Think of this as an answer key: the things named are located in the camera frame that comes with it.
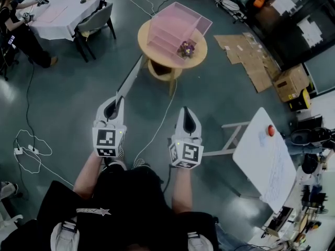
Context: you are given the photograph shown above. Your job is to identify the black cabinet with white sheets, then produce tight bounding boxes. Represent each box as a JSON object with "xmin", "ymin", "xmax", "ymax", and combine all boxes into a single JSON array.
[{"xmin": 244, "ymin": 0, "xmax": 335, "ymax": 72}]

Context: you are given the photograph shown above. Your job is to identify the person's right forearm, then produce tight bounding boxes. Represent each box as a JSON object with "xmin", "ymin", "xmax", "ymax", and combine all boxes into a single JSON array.
[{"xmin": 171, "ymin": 165, "xmax": 194, "ymax": 214}]

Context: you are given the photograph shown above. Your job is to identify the pink mat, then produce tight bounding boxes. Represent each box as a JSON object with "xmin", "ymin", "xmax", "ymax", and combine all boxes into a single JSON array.
[{"xmin": 35, "ymin": 5, "xmax": 69, "ymax": 24}]

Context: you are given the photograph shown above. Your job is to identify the flattened cardboard sheets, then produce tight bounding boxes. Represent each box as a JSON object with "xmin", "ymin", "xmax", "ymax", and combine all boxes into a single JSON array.
[{"xmin": 214, "ymin": 32, "xmax": 283, "ymax": 94}]

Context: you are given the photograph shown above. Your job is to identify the white backpack strap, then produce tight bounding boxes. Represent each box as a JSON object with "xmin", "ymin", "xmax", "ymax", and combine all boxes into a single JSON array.
[
  {"xmin": 50, "ymin": 216, "xmax": 81, "ymax": 251},
  {"xmin": 187, "ymin": 231, "xmax": 212, "ymax": 251}
]

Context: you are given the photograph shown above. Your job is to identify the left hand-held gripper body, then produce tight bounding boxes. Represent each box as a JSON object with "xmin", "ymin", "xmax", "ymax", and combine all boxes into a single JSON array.
[{"xmin": 92, "ymin": 118, "xmax": 128, "ymax": 158}]

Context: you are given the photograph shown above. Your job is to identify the person's checkered right shoe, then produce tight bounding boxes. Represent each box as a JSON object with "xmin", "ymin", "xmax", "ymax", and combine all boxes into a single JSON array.
[{"xmin": 130, "ymin": 158, "xmax": 151, "ymax": 170}]

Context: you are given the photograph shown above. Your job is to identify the long white cable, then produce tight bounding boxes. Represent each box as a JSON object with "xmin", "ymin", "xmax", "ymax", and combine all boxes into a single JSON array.
[{"xmin": 109, "ymin": 0, "xmax": 178, "ymax": 165}]

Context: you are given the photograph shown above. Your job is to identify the purple potted flower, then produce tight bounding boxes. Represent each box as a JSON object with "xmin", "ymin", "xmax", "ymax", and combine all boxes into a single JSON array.
[{"xmin": 177, "ymin": 41, "xmax": 196, "ymax": 59}]

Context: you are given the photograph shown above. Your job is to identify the thin black floor cable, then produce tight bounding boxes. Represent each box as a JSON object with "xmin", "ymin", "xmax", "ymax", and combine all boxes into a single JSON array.
[{"xmin": 25, "ymin": 61, "xmax": 36, "ymax": 147}]

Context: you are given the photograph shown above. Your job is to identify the white folding table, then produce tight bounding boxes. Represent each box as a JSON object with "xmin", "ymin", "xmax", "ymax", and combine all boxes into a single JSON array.
[{"xmin": 202, "ymin": 107, "xmax": 298, "ymax": 214}]

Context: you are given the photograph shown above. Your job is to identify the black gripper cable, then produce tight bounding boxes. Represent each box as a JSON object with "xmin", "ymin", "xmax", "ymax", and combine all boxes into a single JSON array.
[{"xmin": 161, "ymin": 163, "xmax": 174, "ymax": 195}]

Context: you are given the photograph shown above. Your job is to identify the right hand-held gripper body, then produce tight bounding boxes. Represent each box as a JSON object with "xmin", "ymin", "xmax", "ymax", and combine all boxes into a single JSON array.
[{"xmin": 169, "ymin": 137, "xmax": 205, "ymax": 170}]

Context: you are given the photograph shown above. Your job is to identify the person's black shirt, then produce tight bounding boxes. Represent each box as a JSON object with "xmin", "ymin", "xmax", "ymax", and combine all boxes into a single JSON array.
[{"xmin": 0, "ymin": 163, "xmax": 220, "ymax": 251}]

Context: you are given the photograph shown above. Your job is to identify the table with white tablecloth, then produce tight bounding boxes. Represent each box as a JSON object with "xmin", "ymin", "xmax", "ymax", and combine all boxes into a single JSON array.
[{"xmin": 15, "ymin": 0, "xmax": 106, "ymax": 42}]

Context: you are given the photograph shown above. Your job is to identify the looped white cable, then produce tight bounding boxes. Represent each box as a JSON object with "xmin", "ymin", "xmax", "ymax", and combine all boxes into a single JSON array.
[{"xmin": 13, "ymin": 129, "xmax": 75, "ymax": 187}]

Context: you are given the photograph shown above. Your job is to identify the brown cardboard box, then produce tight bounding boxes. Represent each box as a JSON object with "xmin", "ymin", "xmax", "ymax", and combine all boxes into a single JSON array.
[{"xmin": 272, "ymin": 63, "xmax": 311, "ymax": 104}]

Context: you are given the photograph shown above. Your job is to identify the grey chair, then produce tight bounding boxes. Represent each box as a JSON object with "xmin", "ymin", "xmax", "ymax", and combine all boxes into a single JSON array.
[{"xmin": 74, "ymin": 1, "xmax": 117, "ymax": 63}]

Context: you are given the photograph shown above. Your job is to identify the round wooden table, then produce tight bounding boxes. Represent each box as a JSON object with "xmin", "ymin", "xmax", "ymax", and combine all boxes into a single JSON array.
[{"xmin": 137, "ymin": 18, "xmax": 208, "ymax": 97}]

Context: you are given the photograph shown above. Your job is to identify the pink desk organizer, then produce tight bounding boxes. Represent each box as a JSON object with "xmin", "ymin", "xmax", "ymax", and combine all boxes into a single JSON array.
[{"xmin": 146, "ymin": 1, "xmax": 213, "ymax": 60}]

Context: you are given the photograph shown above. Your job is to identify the yellow and black device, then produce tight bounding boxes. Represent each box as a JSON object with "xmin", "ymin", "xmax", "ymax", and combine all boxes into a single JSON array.
[{"xmin": 288, "ymin": 88, "xmax": 312, "ymax": 112}]

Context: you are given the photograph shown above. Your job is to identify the person's left forearm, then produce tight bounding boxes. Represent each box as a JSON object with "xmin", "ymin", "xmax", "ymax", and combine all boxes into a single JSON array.
[{"xmin": 73, "ymin": 150, "xmax": 105, "ymax": 200}]

